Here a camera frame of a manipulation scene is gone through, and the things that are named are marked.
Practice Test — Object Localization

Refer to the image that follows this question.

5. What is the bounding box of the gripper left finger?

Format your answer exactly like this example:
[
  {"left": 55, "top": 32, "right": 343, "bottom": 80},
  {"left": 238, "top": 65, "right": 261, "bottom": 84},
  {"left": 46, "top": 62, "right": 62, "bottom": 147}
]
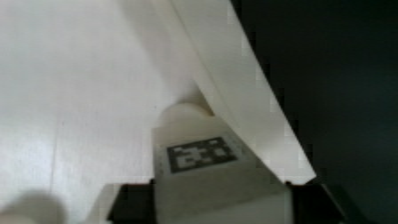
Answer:
[{"left": 106, "top": 181, "right": 156, "bottom": 224}]

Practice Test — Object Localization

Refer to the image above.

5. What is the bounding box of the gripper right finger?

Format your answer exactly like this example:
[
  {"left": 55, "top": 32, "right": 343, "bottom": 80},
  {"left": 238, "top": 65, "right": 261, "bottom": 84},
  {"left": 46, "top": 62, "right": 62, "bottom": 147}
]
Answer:
[{"left": 286, "top": 181, "right": 369, "bottom": 224}]

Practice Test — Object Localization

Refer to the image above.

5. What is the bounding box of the white leg with tag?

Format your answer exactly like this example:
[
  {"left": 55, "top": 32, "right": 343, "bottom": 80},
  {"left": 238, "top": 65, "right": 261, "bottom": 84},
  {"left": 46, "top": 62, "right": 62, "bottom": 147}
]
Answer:
[{"left": 153, "top": 104, "right": 293, "bottom": 224}]

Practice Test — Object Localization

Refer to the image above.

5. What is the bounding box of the white square tabletop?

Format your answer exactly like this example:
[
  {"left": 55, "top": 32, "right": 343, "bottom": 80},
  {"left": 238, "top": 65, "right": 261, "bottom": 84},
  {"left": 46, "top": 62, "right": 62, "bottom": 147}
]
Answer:
[{"left": 0, "top": 0, "right": 316, "bottom": 224}]

